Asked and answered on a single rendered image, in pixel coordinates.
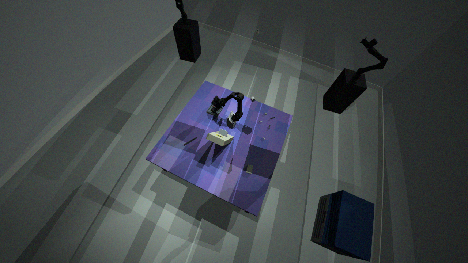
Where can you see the beige service panel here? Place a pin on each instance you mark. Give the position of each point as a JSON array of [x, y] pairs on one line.
[[219, 139]]

